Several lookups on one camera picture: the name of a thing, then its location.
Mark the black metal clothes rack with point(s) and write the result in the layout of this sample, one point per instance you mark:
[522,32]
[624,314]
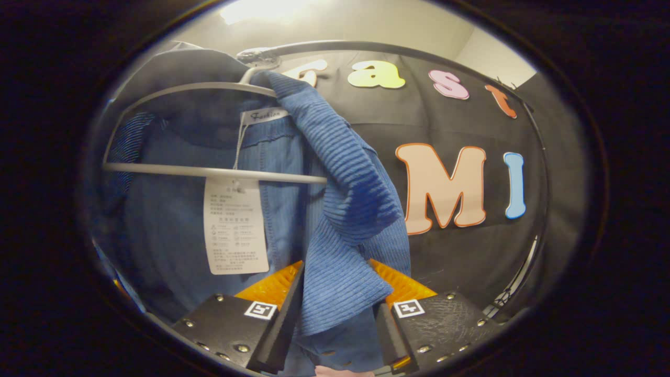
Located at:
[377,47]

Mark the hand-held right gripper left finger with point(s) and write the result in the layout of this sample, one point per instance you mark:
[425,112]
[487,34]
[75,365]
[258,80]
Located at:
[282,324]

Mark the ceiling light panel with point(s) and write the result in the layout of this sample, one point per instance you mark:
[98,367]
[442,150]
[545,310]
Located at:
[272,9]

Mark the pink garment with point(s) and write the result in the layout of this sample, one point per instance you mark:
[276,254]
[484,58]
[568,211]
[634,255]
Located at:
[343,372]

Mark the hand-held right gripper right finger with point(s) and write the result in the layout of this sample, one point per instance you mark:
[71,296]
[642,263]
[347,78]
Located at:
[388,335]

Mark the white clothes hanger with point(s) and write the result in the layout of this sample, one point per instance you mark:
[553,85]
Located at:
[209,172]

